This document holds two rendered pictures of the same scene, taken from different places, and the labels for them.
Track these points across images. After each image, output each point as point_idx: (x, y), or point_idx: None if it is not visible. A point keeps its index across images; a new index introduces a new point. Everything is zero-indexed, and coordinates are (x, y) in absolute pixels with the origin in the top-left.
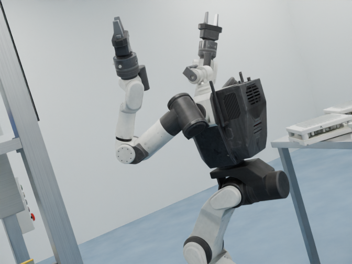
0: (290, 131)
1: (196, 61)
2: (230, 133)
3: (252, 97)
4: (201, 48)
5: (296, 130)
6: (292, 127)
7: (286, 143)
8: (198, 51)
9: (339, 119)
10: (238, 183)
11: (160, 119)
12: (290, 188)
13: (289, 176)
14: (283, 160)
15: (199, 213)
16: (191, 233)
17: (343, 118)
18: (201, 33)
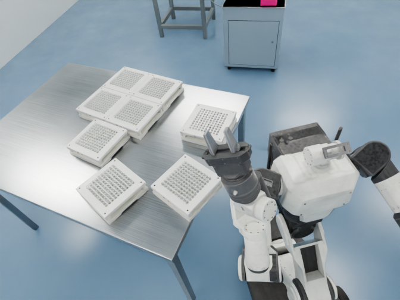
0: (199, 205)
1: (268, 197)
2: None
3: (273, 154)
4: (257, 178)
5: (213, 187)
6: (195, 202)
7: (187, 228)
8: (256, 190)
9: (193, 159)
10: None
11: (397, 171)
12: (181, 269)
13: (180, 262)
14: (176, 258)
15: (325, 259)
16: (327, 284)
17: (191, 158)
18: (247, 161)
